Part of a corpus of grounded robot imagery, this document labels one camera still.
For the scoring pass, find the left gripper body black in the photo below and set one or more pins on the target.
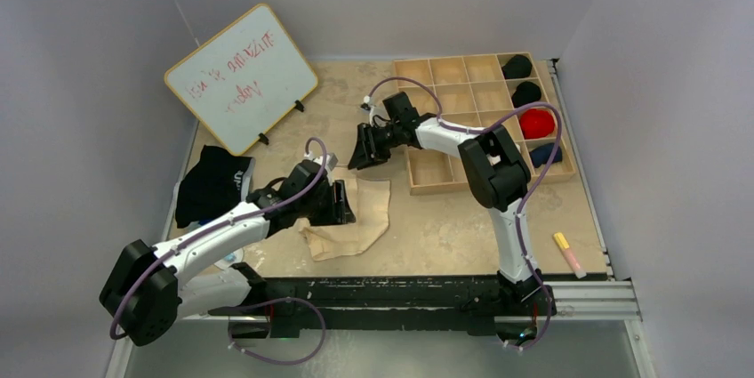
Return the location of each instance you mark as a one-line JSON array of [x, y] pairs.
[[318, 210]]

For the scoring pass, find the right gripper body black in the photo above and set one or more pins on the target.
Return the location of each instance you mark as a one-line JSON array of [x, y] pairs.
[[391, 135]]

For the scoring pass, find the cream beige underwear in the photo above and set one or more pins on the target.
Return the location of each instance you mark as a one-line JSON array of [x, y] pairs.
[[369, 201]]

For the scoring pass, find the white whiteboard yellow frame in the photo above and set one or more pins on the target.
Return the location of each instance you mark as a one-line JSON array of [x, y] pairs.
[[244, 80]]

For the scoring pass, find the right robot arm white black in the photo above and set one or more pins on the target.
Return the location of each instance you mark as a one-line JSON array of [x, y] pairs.
[[495, 170]]

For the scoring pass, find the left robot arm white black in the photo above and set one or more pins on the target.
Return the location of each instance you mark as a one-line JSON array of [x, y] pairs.
[[182, 263]]

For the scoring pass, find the white blue patterned underwear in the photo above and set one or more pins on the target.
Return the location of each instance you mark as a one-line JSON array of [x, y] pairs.
[[232, 258]]

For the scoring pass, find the black underwear white waistband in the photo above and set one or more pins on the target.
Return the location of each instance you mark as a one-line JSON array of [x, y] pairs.
[[215, 185]]

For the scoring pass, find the black rolled underwear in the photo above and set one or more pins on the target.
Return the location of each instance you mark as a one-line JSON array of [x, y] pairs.
[[517, 67], [525, 93]]

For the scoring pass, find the black rolled underwear back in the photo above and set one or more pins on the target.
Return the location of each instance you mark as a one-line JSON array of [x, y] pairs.
[[517, 67]]

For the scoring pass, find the red rolled underwear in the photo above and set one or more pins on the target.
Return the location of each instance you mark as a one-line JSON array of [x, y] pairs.
[[537, 123]]

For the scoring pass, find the navy blue rolled underwear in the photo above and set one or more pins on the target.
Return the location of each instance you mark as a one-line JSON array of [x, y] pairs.
[[539, 156]]

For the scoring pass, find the wooden compartment organizer tray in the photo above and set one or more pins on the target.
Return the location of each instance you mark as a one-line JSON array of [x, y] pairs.
[[471, 90]]

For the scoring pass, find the pink yellow marker pen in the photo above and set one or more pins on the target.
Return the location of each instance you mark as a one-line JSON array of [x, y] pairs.
[[569, 255]]

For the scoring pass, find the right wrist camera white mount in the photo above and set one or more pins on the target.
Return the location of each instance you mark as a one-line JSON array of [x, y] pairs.
[[377, 115]]

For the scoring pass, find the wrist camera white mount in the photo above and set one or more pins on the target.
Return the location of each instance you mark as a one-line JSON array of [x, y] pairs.
[[329, 160], [377, 115]]

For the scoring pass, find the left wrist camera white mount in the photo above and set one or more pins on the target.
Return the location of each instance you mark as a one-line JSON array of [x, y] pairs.
[[329, 160]]

